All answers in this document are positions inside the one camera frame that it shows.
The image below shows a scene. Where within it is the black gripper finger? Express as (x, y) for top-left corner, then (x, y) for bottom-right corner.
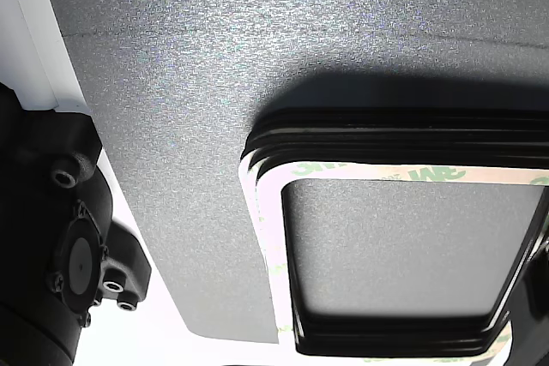
(505, 228), (549, 366)

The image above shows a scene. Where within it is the black frame with taped face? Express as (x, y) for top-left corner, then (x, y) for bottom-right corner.
(252, 159), (549, 357)
(238, 145), (549, 362)

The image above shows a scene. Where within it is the gray foam mat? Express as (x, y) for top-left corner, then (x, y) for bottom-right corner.
(45, 0), (549, 345)

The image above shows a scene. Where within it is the white rail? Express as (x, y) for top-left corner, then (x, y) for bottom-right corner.
(0, 0), (60, 111)

